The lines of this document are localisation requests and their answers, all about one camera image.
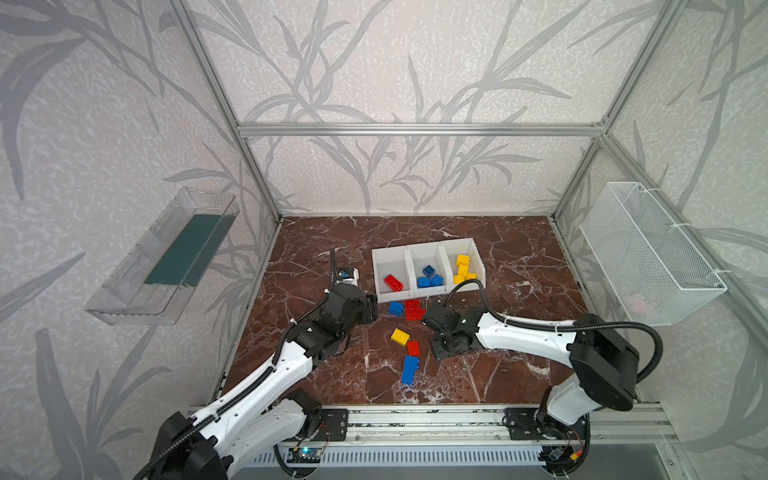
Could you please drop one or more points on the white wire mesh basket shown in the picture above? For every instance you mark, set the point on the white wire mesh basket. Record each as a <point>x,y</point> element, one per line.
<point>643,250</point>

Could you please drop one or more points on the white left bin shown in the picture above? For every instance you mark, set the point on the white left bin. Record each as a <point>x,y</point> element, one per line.
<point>393,274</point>

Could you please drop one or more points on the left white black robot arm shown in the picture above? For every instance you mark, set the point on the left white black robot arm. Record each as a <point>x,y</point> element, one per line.
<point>181,452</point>

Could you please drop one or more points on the left circuit board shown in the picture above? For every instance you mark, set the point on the left circuit board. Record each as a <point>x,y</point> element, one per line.
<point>304,455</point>

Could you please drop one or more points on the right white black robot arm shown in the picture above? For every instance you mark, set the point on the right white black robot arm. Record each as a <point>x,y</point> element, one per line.
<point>607,359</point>

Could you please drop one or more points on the white right bin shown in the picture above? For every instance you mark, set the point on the white right bin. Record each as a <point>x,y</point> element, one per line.
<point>465,246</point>

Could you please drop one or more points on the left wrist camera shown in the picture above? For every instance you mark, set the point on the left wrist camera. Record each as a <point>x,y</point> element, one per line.
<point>348,275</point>

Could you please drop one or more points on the pink object in basket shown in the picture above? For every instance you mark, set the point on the pink object in basket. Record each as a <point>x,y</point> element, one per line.
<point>637,305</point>

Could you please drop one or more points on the red long studded brick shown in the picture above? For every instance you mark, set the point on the red long studded brick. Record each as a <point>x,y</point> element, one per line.
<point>414,314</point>

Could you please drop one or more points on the white bin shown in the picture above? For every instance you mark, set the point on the white bin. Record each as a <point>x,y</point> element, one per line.
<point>424,254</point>
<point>393,274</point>
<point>465,246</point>

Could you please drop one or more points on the white middle bin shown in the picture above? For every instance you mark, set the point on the white middle bin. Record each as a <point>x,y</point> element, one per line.
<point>424,254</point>

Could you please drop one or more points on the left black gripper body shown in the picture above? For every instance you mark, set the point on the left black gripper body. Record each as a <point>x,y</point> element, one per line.
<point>365,308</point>

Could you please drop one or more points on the clear acrylic wall shelf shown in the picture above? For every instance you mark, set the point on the clear acrylic wall shelf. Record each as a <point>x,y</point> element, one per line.
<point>155,281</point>

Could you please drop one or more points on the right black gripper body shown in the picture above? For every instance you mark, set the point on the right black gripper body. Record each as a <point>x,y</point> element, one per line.
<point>437,346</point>

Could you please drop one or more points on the blue long brick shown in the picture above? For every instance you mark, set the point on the blue long brick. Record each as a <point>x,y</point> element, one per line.
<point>411,365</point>

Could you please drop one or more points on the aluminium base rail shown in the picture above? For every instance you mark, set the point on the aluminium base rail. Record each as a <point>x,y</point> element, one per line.
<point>421,425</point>

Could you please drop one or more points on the red small brick centre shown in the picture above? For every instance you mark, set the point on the red small brick centre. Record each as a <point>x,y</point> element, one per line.
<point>413,348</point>

